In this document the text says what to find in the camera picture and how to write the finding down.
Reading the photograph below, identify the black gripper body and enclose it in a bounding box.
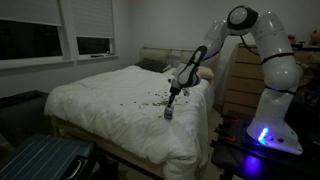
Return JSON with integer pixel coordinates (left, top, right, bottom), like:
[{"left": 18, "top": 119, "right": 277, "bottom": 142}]
[{"left": 169, "top": 84, "right": 183, "bottom": 98}]

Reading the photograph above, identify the bed with white duvet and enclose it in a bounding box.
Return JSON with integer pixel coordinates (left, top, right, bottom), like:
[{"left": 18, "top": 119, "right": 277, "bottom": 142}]
[{"left": 44, "top": 64, "right": 215, "bottom": 180}]

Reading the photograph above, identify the dark grey pillow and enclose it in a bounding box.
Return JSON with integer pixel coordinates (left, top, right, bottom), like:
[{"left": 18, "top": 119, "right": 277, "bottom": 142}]
[{"left": 134, "top": 58, "right": 172, "bottom": 74}]

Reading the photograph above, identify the pink pillow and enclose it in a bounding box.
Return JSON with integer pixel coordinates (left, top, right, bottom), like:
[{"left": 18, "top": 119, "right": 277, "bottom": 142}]
[{"left": 196, "top": 66, "right": 215, "bottom": 80}]

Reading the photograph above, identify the beige padded headboard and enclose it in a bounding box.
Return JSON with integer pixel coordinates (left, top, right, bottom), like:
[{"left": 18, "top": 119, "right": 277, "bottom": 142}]
[{"left": 139, "top": 46, "right": 221, "bottom": 73}]

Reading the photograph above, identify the wooden chest of drawers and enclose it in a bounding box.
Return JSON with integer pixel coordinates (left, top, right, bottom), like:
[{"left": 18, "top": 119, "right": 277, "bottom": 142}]
[{"left": 221, "top": 43, "right": 320, "bottom": 116}]

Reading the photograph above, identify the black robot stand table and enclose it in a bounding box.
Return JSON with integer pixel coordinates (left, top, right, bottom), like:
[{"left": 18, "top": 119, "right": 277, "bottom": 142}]
[{"left": 210, "top": 111, "right": 320, "bottom": 180}]

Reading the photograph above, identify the narrow dark window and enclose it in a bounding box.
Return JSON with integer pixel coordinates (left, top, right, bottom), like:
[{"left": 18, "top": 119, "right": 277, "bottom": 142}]
[{"left": 76, "top": 36, "right": 111, "bottom": 56}]

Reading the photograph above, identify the narrow white window blind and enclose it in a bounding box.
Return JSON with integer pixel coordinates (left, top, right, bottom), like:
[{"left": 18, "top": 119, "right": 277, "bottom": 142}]
[{"left": 71, "top": 0, "right": 115, "bottom": 39}]

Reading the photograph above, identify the blue ribbed suitcase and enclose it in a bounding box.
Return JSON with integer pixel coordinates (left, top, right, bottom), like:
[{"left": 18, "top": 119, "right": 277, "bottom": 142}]
[{"left": 0, "top": 133, "right": 108, "bottom": 180}]

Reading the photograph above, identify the yellow plush toy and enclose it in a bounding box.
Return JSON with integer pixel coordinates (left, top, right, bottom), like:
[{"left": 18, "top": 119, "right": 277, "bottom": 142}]
[{"left": 309, "top": 28, "right": 320, "bottom": 46}]

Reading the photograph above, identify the wide dark window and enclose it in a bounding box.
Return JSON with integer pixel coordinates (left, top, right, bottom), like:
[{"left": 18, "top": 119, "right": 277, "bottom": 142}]
[{"left": 0, "top": 19, "right": 63, "bottom": 61}]

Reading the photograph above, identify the wide white window blind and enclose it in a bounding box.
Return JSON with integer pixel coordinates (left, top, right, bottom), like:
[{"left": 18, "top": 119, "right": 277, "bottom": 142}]
[{"left": 0, "top": 0, "right": 63, "bottom": 27}]

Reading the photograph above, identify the red-handled black clamp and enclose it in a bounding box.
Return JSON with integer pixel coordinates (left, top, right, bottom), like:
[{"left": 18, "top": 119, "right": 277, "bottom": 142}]
[
  {"left": 219, "top": 114, "right": 239, "bottom": 126},
  {"left": 214, "top": 128, "right": 236, "bottom": 143}
]

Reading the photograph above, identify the wooden bed frame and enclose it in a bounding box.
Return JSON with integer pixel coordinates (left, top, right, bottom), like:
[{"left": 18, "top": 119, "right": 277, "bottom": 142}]
[{"left": 49, "top": 114, "right": 166, "bottom": 179}]

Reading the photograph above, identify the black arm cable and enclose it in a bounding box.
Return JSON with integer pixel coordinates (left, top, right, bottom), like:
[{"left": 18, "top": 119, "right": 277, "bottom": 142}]
[{"left": 239, "top": 34, "right": 262, "bottom": 57}]

